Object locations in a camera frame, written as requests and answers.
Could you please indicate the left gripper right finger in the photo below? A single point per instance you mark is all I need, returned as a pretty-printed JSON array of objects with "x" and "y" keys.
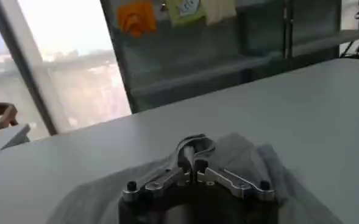
[{"x": 231, "y": 182}]

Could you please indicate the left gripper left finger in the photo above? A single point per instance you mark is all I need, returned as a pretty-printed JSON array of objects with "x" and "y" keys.
[{"x": 164, "y": 181}]

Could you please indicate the grey printed t-shirt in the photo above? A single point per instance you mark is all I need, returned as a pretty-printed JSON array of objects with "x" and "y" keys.
[{"x": 243, "y": 161}]

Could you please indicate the grey metal shelf rack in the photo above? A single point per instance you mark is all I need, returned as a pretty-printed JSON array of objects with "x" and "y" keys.
[{"x": 215, "y": 45}]

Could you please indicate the brown wooden chair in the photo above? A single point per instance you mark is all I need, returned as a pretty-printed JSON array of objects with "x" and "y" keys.
[{"x": 4, "y": 114}]

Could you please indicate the grey window frame post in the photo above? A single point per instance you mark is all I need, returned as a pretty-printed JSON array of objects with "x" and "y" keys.
[{"x": 23, "y": 67}]

